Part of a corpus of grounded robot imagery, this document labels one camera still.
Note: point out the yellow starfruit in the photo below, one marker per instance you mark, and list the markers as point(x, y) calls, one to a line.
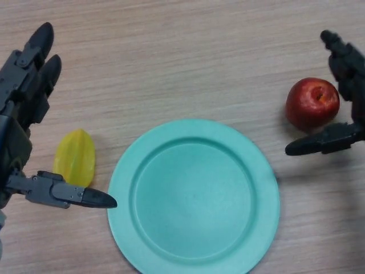
point(74, 155)

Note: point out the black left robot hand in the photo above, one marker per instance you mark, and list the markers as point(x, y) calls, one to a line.
point(17, 91)

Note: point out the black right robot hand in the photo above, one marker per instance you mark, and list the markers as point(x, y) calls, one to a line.
point(346, 71)

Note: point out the green round plate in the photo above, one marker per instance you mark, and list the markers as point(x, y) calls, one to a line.
point(194, 198)

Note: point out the red apple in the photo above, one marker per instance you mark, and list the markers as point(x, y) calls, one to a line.
point(312, 104)

